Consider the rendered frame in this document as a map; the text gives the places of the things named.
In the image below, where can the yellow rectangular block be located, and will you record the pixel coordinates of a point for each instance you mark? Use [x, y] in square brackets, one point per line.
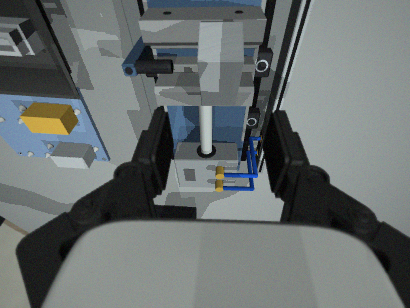
[49, 118]

